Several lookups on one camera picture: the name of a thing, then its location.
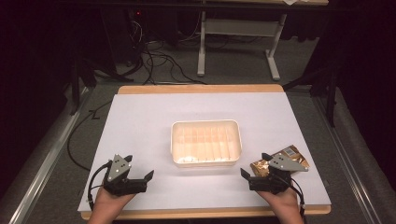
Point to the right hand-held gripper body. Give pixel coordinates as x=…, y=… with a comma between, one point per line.
x=281, y=164

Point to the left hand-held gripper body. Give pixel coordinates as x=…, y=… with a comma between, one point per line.
x=120, y=169

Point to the gold foil snack packet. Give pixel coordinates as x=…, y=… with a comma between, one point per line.
x=260, y=168

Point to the white plastic tray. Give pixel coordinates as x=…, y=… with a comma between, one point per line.
x=205, y=141

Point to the person's left hand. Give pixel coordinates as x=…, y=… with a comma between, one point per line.
x=107, y=203

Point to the person's right hand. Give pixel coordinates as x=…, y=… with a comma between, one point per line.
x=285, y=205

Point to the white paper sheet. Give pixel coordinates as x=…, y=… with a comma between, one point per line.
x=140, y=124

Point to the black metal stand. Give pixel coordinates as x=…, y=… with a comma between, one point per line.
x=84, y=71
x=331, y=93

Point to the black computer tower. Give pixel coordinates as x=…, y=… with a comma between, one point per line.
x=121, y=37

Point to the aluminium floor rail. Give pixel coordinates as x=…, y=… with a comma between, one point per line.
x=46, y=161
x=345, y=149

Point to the white table frame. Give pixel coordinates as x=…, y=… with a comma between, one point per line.
x=239, y=27

